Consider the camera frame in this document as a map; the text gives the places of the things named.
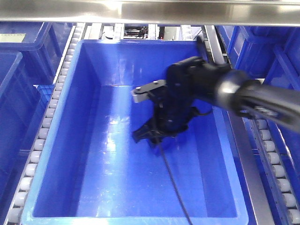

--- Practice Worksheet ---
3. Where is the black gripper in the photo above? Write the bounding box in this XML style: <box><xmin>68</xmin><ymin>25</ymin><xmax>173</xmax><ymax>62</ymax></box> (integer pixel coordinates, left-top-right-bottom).
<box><xmin>132</xmin><ymin>106</ymin><xmax>212</xmax><ymax>147</ymax></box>

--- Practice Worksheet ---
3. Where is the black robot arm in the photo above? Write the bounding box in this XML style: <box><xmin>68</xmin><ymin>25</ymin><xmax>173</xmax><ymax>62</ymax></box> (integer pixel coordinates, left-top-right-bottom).
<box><xmin>132</xmin><ymin>56</ymin><xmax>300</xmax><ymax>145</ymax></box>

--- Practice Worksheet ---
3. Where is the steel shelf crossbar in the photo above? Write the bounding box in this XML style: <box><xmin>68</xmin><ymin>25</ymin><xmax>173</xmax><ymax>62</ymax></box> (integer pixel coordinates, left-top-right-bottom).
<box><xmin>0</xmin><ymin>0</ymin><xmax>300</xmax><ymax>26</ymax></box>

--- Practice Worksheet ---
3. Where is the large blue target bin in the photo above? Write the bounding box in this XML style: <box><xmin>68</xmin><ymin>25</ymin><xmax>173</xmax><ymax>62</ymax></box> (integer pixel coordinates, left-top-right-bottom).
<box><xmin>21</xmin><ymin>40</ymin><xmax>250</xmax><ymax>225</ymax></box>

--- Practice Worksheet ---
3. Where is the blue bin right neighbour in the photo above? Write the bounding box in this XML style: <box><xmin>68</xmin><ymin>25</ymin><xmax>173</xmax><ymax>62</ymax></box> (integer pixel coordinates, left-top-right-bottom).
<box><xmin>217</xmin><ymin>25</ymin><xmax>300</xmax><ymax>165</ymax></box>

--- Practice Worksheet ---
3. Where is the blue bin neighbour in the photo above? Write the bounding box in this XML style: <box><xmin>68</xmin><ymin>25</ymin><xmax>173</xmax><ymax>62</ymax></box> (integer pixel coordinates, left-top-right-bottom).
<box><xmin>217</xmin><ymin>25</ymin><xmax>300</xmax><ymax>165</ymax></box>
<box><xmin>0</xmin><ymin>52</ymin><xmax>43</xmax><ymax>202</ymax></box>

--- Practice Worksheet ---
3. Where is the white roller track right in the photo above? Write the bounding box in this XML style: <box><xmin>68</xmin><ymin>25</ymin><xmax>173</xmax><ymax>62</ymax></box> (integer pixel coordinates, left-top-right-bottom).
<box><xmin>251</xmin><ymin>118</ymin><xmax>300</xmax><ymax>225</ymax></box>

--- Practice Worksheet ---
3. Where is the white roller track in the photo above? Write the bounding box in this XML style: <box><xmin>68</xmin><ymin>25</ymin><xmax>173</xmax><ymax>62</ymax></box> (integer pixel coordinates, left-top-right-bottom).
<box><xmin>3</xmin><ymin>22</ymin><xmax>87</xmax><ymax>225</ymax></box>
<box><xmin>251</xmin><ymin>118</ymin><xmax>300</xmax><ymax>225</ymax></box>

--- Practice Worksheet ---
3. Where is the blue bin upper left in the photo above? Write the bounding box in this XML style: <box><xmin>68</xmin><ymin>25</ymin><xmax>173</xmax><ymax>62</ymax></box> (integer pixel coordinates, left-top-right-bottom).
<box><xmin>0</xmin><ymin>22</ymin><xmax>73</xmax><ymax>84</ymax></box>

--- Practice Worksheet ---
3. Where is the blue bin left neighbour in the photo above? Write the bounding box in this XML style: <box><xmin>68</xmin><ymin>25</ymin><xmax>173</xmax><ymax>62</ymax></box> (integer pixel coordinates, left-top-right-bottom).
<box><xmin>0</xmin><ymin>52</ymin><xmax>43</xmax><ymax>202</ymax></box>

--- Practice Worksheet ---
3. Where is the white roller track left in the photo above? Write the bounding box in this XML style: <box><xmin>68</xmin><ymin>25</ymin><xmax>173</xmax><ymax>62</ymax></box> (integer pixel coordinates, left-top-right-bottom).
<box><xmin>3</xmin><ymin>22</ymin><xmax>87</xmax><ymax>225</ymax></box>

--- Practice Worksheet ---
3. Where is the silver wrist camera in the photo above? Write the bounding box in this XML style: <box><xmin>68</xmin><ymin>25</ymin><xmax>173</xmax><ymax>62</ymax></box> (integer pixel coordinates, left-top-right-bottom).
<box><xmin>131</xmin><ymin>79</ymin><xmax>166</xmax><ymax>103</ymax></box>

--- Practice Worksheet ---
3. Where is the black camera cable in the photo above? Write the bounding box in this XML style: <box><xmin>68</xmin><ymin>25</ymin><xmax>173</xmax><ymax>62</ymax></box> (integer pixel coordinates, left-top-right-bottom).
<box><xmin>150</xmin><ymin>93</ymin><xmax>194</xmax><ymax>225</ymax></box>

